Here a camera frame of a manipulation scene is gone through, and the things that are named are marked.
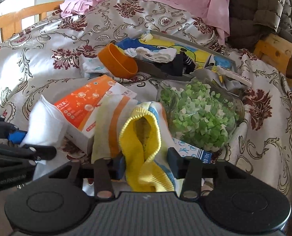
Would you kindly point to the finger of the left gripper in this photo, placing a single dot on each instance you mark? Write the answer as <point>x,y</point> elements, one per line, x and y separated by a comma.
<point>17,136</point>

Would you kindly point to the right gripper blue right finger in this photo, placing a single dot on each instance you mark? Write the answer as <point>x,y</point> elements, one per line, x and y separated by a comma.
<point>175,162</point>

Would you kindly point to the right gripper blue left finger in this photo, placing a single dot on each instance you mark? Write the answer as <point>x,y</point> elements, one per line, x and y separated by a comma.
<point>119,167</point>

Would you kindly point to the yellow striped sock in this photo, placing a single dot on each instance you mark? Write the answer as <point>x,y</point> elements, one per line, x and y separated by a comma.
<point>139,131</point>

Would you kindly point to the white perforated sock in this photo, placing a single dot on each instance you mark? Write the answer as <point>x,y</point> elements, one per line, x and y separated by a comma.
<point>160,56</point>

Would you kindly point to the blue white milk carton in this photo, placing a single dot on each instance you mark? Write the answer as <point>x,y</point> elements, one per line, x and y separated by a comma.
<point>187,150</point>

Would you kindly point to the glass bowl green stars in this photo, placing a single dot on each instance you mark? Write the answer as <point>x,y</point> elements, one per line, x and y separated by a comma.
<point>200,113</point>

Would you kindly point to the orange white medicine box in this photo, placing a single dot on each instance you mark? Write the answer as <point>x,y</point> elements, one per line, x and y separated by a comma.
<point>80,108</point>

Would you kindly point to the floral bedspread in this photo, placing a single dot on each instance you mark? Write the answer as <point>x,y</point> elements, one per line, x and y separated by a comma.
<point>43,60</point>

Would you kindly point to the grey cloth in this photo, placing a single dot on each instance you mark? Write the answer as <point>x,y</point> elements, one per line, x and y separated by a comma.
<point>226,79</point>

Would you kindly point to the black sock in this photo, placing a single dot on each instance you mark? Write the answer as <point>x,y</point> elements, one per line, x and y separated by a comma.
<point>182,64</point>

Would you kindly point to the orange plastic cup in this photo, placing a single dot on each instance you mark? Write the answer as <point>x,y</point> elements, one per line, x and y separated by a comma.
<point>117,63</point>

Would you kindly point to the white tissue packet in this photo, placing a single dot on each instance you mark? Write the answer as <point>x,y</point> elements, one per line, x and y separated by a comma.
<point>91,66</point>

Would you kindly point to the colourful cartoon tray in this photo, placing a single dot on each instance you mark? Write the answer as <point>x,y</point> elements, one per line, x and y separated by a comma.
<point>202,57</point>

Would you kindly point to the wooden railing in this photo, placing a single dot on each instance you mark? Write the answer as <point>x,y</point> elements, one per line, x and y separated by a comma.
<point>11,23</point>

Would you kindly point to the brown quilted jacket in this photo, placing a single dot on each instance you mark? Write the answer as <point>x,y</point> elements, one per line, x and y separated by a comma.
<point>250,20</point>

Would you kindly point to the wooden bed frame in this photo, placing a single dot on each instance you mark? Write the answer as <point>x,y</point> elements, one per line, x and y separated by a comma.
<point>276,52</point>

